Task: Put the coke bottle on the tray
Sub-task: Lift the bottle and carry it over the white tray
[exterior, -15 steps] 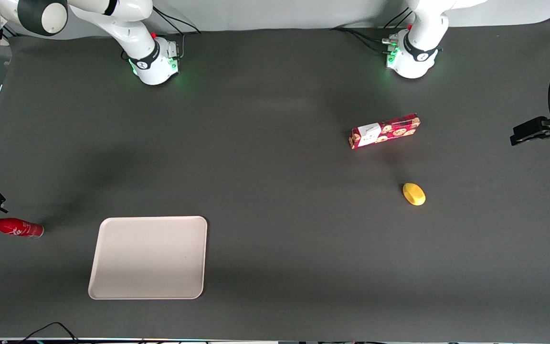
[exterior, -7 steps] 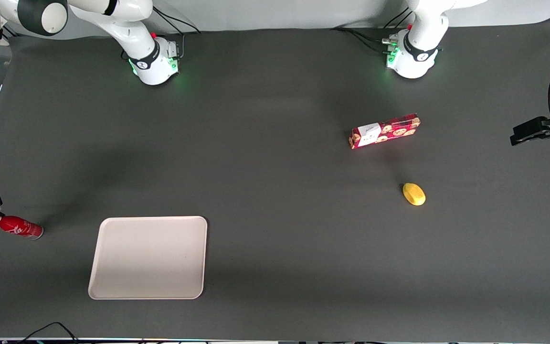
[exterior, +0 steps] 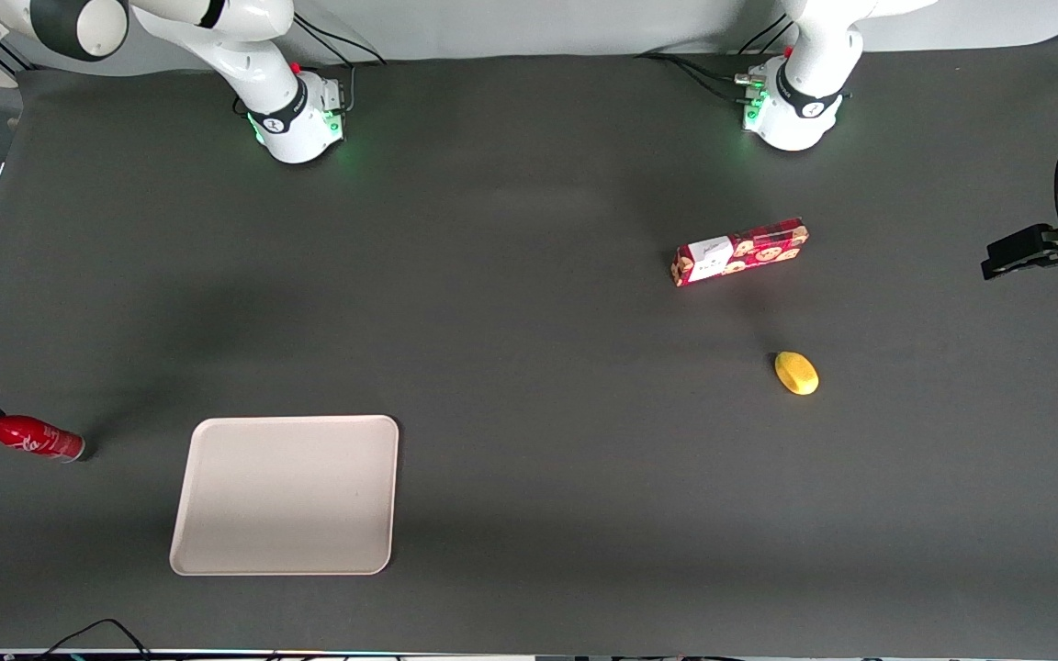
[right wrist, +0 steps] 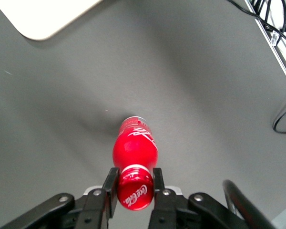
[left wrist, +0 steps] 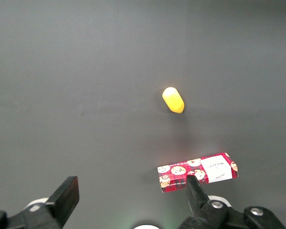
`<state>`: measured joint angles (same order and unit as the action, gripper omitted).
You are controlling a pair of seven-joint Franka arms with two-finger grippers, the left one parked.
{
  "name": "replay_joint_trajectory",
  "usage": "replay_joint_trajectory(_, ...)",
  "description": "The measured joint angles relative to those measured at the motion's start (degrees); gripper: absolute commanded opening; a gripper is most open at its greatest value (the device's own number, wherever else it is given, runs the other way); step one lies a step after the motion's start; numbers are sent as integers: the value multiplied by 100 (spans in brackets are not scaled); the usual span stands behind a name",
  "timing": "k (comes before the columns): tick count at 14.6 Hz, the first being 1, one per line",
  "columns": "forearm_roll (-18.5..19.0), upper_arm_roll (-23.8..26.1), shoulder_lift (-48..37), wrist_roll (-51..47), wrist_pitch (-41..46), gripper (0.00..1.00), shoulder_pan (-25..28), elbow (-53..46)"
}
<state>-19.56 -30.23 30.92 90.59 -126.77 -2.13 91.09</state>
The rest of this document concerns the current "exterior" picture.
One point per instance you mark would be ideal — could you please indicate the red cookie box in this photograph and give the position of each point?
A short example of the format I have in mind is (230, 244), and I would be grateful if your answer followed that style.
(738, 252)

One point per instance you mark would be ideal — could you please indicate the dark grey table mat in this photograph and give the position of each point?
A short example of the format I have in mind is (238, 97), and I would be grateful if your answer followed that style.
(529, 321)

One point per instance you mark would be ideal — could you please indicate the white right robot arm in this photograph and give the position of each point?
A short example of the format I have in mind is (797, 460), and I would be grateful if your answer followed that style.
(253, 64)

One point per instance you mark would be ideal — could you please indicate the yellow lemon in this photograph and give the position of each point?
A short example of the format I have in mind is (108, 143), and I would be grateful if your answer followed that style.
(796, 373)

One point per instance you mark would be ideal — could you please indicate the red coke bottle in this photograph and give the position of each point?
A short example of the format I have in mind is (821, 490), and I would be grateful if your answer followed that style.
(33, 436)

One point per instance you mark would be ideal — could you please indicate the beige plastic tray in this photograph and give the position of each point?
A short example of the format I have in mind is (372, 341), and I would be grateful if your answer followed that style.
(286, 496)

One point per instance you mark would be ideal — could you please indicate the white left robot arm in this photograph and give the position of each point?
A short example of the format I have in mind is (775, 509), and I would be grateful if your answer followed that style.
(800, 101)

